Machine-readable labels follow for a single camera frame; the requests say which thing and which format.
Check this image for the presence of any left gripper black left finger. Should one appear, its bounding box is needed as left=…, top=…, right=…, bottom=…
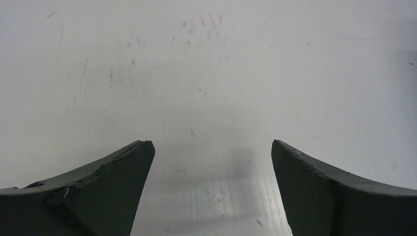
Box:
left=0, top=141, right=155, bottom=236

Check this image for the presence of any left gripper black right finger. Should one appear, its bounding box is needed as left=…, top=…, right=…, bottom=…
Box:
left=271, top=140, right=417, bottom=236

